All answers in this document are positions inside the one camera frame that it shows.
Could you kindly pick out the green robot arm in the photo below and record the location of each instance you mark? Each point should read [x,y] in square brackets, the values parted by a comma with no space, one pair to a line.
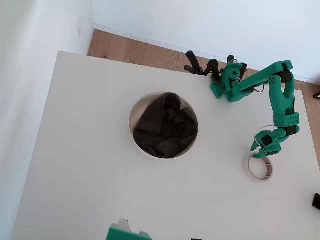
[277,100]

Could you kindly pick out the white masking tape roll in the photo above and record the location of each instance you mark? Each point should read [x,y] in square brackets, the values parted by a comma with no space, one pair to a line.
[246,167]

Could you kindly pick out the green white camera mount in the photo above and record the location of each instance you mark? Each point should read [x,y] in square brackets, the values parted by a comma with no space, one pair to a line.
[120,233]

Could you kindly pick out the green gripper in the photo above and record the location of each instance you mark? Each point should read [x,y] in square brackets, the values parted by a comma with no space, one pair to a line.
[271,152]

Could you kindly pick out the black cloth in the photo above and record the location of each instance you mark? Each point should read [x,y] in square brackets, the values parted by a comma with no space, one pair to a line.
[162,130]

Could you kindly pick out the black flat device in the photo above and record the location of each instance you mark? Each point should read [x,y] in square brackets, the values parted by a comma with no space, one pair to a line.
[317,200]

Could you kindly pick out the black frame on floor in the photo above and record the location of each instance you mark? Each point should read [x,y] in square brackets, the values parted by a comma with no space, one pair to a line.
[317,96]

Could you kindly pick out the white wall socket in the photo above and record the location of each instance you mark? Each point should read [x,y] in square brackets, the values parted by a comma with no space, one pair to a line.
[80,28]

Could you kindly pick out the black table clamp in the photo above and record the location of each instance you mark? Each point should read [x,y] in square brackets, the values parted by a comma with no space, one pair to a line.
[196,65]

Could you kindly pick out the dark cloth-lined table hole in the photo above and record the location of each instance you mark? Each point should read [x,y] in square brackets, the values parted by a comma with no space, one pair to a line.
[133,112]

